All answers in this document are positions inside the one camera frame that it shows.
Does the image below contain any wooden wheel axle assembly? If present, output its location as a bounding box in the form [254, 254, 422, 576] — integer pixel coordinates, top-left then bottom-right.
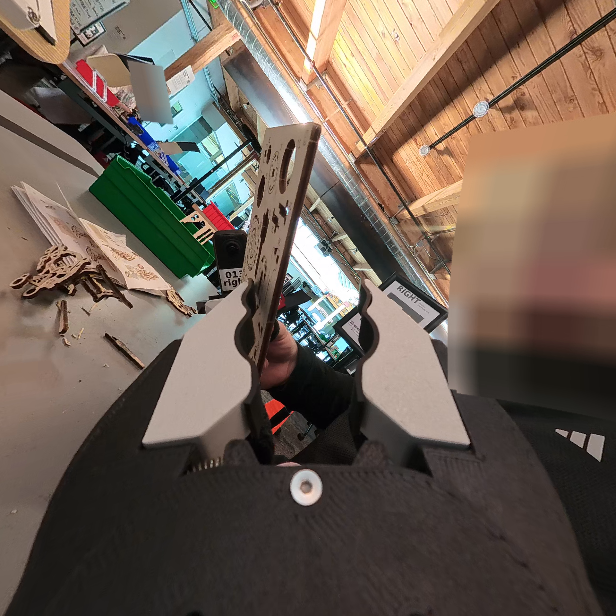
[104, 333, 145, 370]

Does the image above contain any orange black object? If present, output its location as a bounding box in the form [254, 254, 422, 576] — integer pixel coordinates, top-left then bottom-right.
[262, 398, 293, 435]

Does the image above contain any wooden sheet offcut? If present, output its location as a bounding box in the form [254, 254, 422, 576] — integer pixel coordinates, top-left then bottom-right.
[180, 204, 215, 246]

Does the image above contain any white instruction booklet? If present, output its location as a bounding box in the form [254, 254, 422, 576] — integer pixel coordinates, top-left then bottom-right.
[11, 181, 173, 293]

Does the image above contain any red plastic bin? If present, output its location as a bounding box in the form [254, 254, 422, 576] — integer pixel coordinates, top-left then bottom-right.
[202, 201, 235, 232]

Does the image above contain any framed marker sign board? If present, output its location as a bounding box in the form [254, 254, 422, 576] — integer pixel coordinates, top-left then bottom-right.
[332, 272, 449, 366]

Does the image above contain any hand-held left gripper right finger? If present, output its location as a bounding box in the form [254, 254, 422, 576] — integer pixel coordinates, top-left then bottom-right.
[354, 279, 472, 466]

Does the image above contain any wooden parts sheet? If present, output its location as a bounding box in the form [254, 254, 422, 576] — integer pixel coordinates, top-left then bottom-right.
[240, 122, 322, 374]

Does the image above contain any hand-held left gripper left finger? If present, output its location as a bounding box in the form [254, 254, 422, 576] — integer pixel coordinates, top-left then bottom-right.
[142, 279, 263, 458]

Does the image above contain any green plastic bin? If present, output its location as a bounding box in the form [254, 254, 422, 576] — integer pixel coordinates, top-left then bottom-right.
[89, 155, 216, 279]

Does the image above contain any black ceiling pipe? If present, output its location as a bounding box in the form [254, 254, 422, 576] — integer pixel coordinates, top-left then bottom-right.
[418, 9, 616, 157]

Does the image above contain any person's right hand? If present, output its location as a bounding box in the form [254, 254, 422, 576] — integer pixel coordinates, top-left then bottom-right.
[262, 329, 300, 389]

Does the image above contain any wooden chassis assembly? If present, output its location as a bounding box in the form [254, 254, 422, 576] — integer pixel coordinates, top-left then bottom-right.
[10, 244, 97, 300]

